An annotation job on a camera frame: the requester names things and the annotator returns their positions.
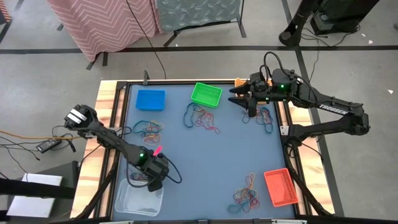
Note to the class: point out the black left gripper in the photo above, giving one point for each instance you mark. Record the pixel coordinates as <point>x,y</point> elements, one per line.
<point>157,169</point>

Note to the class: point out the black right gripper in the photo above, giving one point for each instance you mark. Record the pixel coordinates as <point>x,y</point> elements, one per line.
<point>259,91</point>

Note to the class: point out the rubber band pile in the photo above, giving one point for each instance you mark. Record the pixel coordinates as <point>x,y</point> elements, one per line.
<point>136,178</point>

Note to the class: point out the clear plastic container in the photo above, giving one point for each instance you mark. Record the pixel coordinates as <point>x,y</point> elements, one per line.
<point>136,202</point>

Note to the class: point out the teal blue rubber band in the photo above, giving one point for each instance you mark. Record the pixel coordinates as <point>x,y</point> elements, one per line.
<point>184,117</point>
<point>272,126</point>
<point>231,209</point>
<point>138,122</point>

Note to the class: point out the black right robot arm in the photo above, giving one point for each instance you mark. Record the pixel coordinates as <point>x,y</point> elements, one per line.
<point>332,107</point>

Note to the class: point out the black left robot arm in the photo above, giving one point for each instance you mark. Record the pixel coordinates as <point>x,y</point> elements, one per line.
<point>109,140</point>

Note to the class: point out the red rubber band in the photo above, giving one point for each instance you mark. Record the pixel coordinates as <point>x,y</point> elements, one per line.
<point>213,128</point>

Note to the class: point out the yellow orange plastic basket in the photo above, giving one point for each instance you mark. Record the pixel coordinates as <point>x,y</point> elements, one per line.
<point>238,82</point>

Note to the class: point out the pink tag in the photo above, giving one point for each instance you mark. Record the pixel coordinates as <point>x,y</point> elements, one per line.
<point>158,150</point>

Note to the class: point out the green plastic basket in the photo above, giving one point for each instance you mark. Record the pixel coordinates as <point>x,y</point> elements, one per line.
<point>206,95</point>

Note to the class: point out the blue grey table mat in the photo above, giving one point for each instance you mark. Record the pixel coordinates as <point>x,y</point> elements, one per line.
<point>202,155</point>

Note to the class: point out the black metal cloth rack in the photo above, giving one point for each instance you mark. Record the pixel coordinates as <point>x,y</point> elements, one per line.
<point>242,29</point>
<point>105,59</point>

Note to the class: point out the blue plastic basket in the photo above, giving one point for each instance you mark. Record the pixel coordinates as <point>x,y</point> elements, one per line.
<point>150,100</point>

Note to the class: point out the black side table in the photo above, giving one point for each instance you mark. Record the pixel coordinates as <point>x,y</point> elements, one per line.
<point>66,174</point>

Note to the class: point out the green leaf-print cloth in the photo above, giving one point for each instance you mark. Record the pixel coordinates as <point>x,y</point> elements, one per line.
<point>199,12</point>

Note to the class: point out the red orange plastic basket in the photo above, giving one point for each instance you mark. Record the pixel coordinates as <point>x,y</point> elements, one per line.
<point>281,188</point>

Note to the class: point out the black power adapter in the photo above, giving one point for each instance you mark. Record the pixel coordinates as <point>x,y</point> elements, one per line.
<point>48,146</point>

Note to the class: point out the black equipment box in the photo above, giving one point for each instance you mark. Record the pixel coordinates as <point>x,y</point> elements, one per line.
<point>342,15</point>

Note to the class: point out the white flat panel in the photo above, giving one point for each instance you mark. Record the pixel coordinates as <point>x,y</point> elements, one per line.
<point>31,207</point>

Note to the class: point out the pink chevron cloth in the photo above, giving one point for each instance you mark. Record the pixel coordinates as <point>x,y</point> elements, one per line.
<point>105,25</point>

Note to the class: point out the red striped object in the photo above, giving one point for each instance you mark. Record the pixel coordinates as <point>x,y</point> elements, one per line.
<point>4,11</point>

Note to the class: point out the black aluminium table frame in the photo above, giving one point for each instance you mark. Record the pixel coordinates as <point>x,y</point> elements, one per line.
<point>111,193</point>

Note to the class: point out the white metal bracket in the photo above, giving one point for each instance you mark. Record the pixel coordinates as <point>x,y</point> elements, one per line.
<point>283,130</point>
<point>118,222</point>
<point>289,221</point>

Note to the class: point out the black stand post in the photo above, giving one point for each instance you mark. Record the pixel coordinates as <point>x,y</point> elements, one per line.
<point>290,34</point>

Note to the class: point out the small black post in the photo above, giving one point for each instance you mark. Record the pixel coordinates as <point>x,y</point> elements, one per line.
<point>146,77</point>

